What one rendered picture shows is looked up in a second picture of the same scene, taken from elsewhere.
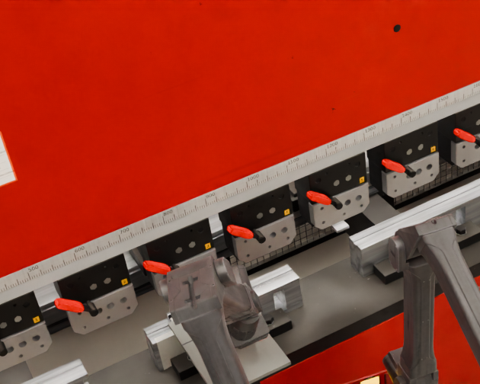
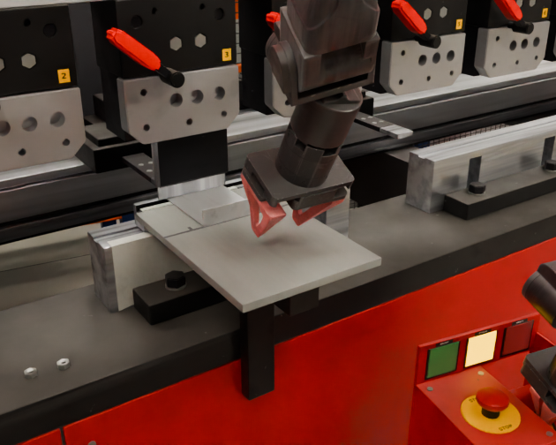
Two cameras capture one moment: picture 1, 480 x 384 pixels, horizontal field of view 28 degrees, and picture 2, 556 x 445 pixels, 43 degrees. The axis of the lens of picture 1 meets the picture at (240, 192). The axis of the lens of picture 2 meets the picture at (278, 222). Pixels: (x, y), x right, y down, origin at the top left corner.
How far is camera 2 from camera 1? 1.42 m
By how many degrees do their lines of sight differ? 16
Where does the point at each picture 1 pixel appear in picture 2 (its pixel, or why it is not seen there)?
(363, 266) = (432, 192)
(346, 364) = (413, 335)
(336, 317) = (405, 252)
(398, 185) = (498, 56)
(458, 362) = not seen: hidden behind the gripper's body
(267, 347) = (330, 240)
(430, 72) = not seen: outside the picture
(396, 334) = (481, 298)
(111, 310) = (30, 136)
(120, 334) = not seen: hidden behind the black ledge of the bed
